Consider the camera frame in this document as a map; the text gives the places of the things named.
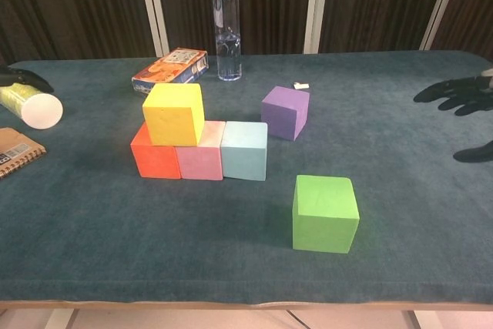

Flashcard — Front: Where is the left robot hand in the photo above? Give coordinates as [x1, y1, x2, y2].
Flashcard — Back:
[0, 65, 55, 94]

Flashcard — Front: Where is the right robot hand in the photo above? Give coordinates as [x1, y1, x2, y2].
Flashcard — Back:
[413, 68, 493, 163]

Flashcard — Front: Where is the yellow foam cube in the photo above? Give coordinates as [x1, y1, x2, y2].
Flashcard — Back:
[141, 82, 205, 148]

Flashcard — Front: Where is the orange foam cube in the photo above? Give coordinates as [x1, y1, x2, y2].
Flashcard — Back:
[129, 123, 183, 180]

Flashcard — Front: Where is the purple foam cube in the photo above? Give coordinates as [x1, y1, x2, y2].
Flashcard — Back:
[260, 85, 311, 142]

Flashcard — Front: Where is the green foam cube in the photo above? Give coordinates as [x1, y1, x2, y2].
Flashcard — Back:
[291, 174, 361, 255]

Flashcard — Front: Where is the light blue foam cube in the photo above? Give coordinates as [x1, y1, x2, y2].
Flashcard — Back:
[220, 120, 269, 183]

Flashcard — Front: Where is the clear tennis ball tube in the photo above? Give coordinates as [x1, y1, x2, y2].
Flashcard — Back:
[0, 73, 65, 130]

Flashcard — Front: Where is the brown spiral notebook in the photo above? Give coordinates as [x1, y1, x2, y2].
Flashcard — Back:
[0, 127, 48, 180]

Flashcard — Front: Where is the blue orange biscuit box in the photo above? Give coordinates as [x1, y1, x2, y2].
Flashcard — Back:
[130, 47, 210, 99]

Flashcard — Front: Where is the pink foam cube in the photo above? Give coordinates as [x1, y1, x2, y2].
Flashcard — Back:
[175, 120, 226, 182]

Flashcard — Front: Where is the clear plastic water bottle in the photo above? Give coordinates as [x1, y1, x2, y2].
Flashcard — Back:
[210, 0, 243, 82]

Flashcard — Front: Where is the teal table cloth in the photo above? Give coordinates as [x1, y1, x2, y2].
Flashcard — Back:
[0, 49, 493, 305]

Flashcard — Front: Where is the white partition post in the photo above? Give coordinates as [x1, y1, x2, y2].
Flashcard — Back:
[418, 0, 467, 52]
[136, 0, 170, 59]
[303, 0, 332, 55]

